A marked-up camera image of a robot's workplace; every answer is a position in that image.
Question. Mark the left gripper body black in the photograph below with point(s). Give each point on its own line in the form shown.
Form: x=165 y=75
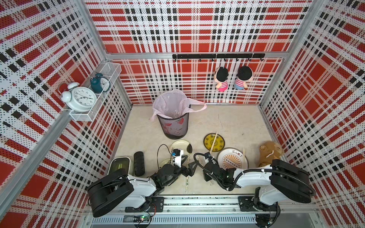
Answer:
x=184 y=170

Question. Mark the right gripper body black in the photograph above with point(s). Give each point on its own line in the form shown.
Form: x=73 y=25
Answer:
x=210 y=168

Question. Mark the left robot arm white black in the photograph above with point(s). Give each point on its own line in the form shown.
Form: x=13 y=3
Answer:
x=125 y=190

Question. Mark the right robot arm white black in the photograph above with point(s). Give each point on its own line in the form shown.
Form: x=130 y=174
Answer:
x=276 y=182

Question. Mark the cream plate with flowers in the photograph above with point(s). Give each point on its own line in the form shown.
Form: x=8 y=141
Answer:
x=166 y=161

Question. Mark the white plate orange sunburst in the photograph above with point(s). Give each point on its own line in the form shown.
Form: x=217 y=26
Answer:
x=232 y=158

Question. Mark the cream plate with black mark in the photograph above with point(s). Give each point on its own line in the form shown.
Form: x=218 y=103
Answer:
x=182 y=145

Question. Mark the yellow patterned plate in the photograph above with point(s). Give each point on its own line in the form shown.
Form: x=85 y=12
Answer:
x=219 y=143

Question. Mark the black mesh trash bin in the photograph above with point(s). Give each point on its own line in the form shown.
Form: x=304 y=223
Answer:
x=174 y=124

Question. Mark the brown teddy bear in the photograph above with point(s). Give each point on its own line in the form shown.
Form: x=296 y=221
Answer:
x=269 y=151

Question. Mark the green circuit board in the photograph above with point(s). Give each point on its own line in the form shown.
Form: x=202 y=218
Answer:
x=143 y=219

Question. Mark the pink plastic bin liner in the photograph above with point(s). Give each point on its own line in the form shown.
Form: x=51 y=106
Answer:
x=174 y=104

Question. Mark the doll with pink shirt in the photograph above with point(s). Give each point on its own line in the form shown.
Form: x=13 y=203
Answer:
x=220 y=77

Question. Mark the doll with striped blue shirt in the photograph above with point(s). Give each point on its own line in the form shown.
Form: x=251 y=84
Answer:
x=245 y=75

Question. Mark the teal alarm clock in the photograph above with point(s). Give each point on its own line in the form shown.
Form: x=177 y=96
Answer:
x=99 y=83

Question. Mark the white alarm clock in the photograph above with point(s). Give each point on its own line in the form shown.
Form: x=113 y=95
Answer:
x=79 y=98

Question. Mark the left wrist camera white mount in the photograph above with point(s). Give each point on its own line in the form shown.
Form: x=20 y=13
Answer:
x=177 y=157

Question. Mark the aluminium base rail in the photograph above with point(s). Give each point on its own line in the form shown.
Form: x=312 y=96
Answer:
x=209 y=211

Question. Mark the white wire wall shelf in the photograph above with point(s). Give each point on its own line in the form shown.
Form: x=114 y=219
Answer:
x=113 y=96

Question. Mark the black wall hook rail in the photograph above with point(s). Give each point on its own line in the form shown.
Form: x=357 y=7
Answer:
x=219 y=56

